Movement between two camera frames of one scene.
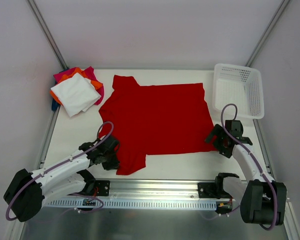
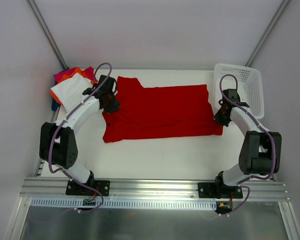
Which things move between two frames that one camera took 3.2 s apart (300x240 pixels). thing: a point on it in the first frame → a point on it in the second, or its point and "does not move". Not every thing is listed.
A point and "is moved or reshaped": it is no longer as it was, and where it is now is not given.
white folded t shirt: x=76 y=94 does not move
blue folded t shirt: x=54 y=104 does not move
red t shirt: x=149 y=119 is moved or reshaped
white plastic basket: x=241 y=85 does not move
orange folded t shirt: x=96 y=85 does not move
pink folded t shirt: x=90 y=72 does not move
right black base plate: x=212 y=190 does not move
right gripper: x=215 y=136 → x=220 y=118
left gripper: x=111 y=162 → x=111 y=104
